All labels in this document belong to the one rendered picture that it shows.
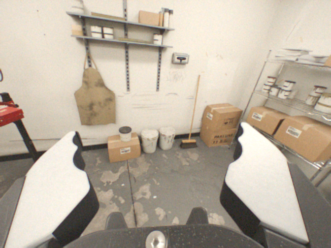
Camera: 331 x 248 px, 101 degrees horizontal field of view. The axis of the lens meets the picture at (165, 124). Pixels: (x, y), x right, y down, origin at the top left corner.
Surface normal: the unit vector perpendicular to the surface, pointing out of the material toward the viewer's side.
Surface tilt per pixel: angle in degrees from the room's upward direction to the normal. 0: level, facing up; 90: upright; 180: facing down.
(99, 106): 89
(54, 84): 90
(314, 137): 88
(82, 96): 88
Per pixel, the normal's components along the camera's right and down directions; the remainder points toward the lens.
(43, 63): 0.33, 0.49
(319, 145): -0.94, 0.04
